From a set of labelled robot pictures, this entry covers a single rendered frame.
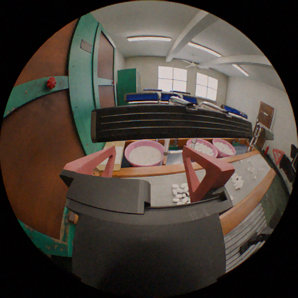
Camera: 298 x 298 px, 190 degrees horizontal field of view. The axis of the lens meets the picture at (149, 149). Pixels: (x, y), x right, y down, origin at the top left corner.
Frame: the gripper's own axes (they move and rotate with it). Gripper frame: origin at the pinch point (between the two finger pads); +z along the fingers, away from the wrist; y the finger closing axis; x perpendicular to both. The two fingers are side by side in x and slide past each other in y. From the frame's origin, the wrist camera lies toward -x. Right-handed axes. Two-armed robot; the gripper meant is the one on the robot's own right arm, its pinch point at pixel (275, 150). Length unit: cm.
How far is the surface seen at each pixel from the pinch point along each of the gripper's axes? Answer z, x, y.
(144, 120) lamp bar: 10, -1, 61
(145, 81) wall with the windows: 514, -50, 80
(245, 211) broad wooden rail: -11.7, 30.9, 9.6
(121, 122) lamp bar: 9, -1, 66
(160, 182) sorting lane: 18, 33, 54
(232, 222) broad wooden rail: -12.6, 30.9, 22.2
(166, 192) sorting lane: 12, 33, 52
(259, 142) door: 167, 84, -424
